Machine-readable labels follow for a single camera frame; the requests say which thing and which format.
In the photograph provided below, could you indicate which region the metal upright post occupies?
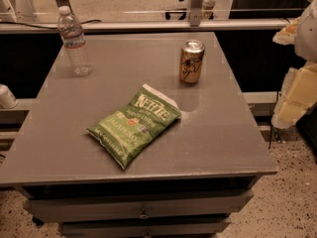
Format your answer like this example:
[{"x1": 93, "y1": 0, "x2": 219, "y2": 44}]
[{"x1": 189, "y1": 0, "x2": 203, "y2": 27}]

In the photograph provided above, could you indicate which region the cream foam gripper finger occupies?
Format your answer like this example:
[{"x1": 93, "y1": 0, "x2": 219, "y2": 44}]
[
  {"x1": 271, "y1": 62, "x2": 317, "y2": 129},
  {"x1": 272, "y1": 18, "x2": 300, "y2": 46}
]

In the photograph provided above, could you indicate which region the black cable on rail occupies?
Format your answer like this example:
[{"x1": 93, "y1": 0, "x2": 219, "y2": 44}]
[{"x1": 0, "y1": 19, "x2": 103, "y2": 30}]

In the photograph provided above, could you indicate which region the green jalapeno chip bag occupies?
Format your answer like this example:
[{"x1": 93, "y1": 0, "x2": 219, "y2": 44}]
[{"x1": 86, "y1": 84, "x2": 181, "y2": 170}]

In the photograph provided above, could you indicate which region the upper grey drawer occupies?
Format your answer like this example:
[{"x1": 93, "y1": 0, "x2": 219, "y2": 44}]
[{"x1": 24, "y1": 189, "x2": 254, "y2": 223}]

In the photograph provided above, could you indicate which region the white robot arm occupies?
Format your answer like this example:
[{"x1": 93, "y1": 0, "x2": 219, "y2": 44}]
[{"x1": 271, "y1": 0, "x2": 317, "y2": 129}]

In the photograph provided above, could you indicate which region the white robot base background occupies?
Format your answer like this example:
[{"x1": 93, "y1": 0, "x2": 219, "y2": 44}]
[{"x1": 0, "y1": 0, "x2": 38, "y2": 23}]

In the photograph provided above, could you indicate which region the clear plastic water bottle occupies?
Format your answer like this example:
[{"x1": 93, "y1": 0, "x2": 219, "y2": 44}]
[{"x1": 57, "y1": 6, "x2": 93, "y2": 76}]

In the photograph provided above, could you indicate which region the lower grey drawer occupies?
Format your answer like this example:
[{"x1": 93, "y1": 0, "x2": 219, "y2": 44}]
[{"x1": 60, "y1": 217, "x2": 230, "y2": 238}]

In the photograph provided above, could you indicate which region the grey drawer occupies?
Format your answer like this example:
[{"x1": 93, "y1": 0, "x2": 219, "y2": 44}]
[
  {"x1": 60, "y1": 217, "x2": 230, "y2": 238},
  {"x1": 24, "y1": 189, "x2": 254, "y2": 223}
]

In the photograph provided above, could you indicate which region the white bottle at left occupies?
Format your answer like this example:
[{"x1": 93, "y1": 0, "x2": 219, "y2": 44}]
[{"x1": 0, "y1": 84, "x2": 18, "y2": 109}]

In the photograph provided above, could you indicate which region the gold soda can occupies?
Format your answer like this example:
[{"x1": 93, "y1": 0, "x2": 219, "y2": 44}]
[{"x1": 179, "y1": 40, "x2": 205, "y2": 85}]

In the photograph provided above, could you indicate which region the grey drawer cabinet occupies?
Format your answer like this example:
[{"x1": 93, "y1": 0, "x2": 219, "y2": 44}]
[{"x1": 0, "y1": 33, "x2": 276, "y2": 238}]

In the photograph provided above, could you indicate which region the metal frame rail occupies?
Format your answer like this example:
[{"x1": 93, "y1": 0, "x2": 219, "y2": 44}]
[{"x1": 0, "y1": 18, "x2": 290, "y2": 34}]

